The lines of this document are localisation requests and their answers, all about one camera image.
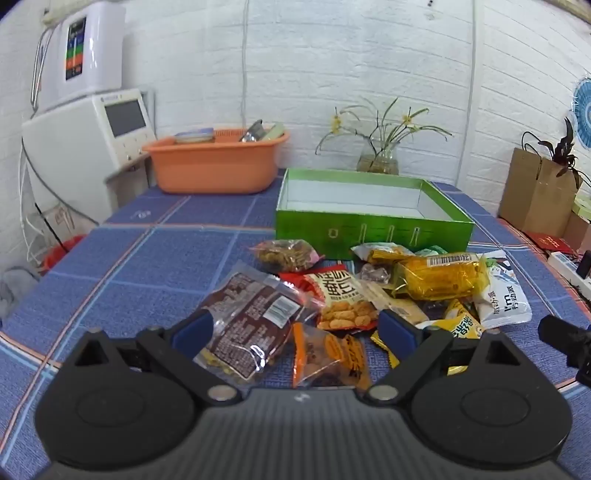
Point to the round tin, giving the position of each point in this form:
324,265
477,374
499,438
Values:
194,136

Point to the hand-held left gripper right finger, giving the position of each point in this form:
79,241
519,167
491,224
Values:
397,334

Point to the white machine with screen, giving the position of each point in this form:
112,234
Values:
69,152

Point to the silver foil packet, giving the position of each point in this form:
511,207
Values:
250,132

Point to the red booklet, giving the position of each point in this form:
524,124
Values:
549,241

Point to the grey cloth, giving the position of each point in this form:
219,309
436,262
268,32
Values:
18,288

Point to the dark brown snack packet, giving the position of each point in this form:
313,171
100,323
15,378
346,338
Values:
249,323

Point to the black adapter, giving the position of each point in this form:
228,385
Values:
586,265

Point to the pale green box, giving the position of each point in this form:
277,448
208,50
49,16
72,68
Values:
275,132

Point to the red fried snack packet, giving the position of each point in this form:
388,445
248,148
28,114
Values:
344,300

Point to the yellow transparent snack packet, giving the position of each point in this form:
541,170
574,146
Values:
438,277

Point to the white water purifier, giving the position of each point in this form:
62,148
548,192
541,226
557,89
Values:
99,50

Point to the small cardboard box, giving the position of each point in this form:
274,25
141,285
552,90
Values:
579,230

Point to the yellow zigzag-edged snack packet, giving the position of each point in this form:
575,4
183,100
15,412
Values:
384,348

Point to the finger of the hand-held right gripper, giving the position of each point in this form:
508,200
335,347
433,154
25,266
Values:
561,334

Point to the dark red plant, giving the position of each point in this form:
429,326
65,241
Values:
565,150

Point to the green snack packet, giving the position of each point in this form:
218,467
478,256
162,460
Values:
431,251

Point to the white power strip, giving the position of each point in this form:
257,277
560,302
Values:
565,267

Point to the yellow orchid plant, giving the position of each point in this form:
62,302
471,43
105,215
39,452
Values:
381,124

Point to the brown paper bag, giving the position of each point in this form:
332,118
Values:
535,194

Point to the green cardboard box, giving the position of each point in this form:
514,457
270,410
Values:
369,230

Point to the light green gift box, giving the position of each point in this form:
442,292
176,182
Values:
584,204

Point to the red bucket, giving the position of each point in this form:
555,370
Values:
60,251

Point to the pink pumpkin seed packet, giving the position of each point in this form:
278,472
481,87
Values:
284,254

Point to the orange plastic basin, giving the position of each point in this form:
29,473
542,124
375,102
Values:
212,166

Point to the blue plaid tablecloth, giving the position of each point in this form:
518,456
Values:
138,258

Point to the white printed snack packet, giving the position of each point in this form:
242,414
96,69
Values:
501,297

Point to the brown wrapped candy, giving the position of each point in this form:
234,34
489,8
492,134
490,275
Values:
375,272

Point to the glass vase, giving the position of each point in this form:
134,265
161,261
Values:
377,159

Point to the clear beige snack packet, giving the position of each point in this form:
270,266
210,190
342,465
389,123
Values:
399,309

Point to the small orange snack packet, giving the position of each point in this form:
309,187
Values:
325,355

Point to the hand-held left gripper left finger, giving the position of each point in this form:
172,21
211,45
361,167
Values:
196,330

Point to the blue round wall decoration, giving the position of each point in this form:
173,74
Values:
584,113

